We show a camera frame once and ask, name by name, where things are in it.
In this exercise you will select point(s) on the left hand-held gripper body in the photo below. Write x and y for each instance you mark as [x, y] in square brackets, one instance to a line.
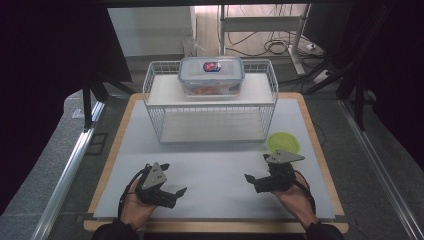
[155, 180]

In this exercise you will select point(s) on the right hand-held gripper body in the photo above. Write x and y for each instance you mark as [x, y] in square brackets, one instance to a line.
[276, 173]

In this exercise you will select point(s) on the clear food container blue lid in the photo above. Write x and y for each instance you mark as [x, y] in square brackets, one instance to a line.
[210, 78]

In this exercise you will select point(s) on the person's right hand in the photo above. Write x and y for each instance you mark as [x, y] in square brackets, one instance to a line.
[295, 200]

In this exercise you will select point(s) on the person's left hand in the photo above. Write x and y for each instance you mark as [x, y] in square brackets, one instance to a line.
[136, 208]

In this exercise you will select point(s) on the white table mat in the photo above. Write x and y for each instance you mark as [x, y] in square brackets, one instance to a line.
[213, 173]

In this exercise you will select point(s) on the wooden table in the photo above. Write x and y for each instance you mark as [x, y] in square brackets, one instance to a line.
[111, 156]

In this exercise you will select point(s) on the white power strip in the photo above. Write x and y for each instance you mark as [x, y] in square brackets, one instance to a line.
[321, 76]

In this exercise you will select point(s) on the black metal stand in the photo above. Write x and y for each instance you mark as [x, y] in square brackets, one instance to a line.
[358, 96]
[100, 90]

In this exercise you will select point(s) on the aluminium rail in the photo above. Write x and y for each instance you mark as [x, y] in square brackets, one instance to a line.
[65, 170]
[380, 170]

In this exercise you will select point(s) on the white desk frame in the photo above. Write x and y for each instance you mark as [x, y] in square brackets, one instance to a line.
[263, 25]

